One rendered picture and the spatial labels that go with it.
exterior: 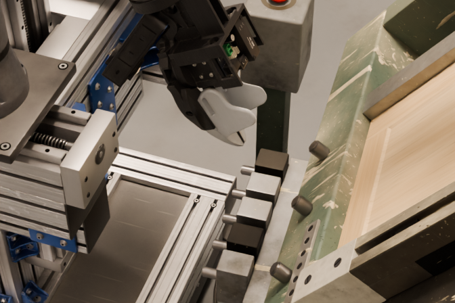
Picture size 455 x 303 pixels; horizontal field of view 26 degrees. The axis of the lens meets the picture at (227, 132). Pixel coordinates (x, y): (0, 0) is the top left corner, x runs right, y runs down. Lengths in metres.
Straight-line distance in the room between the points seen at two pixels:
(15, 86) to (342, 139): 0.55
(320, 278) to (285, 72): 0.65
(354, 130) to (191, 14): 0.76
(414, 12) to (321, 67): 1.34
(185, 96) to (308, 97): 2.09
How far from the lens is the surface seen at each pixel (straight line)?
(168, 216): 2.45
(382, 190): 1.52
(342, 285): 1.35
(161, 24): 0.97
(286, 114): 2.08
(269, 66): 1.93
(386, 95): 1.67
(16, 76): 1.53
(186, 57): 0.97
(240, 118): 1.02
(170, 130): 2.96
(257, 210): 1.73
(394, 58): 1.86
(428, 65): 1.62
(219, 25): 0.95
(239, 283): 1.66
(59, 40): 1.80
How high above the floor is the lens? 2.07
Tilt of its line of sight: 45 degrees down
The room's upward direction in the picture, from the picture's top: straight up
